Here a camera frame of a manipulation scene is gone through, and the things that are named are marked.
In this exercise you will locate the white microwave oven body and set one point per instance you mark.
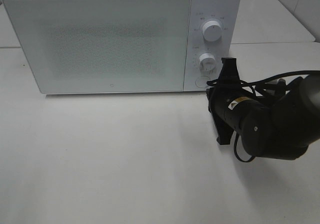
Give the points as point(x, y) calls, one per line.
point(212, 8)

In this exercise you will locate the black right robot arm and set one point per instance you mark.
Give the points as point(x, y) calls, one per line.
point(276, 117)

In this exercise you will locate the white microwave door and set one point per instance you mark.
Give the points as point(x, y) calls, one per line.
point(103, 46)

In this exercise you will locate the round white door button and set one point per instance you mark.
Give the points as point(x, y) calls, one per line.
point(201, 82)

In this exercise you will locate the upper white power knob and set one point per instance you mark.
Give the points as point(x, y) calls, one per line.
point(212, 30)

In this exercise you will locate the white timer knob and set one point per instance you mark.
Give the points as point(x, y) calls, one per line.
point(207, 62)

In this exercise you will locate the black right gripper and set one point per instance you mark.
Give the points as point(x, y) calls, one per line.
point(229, 102)

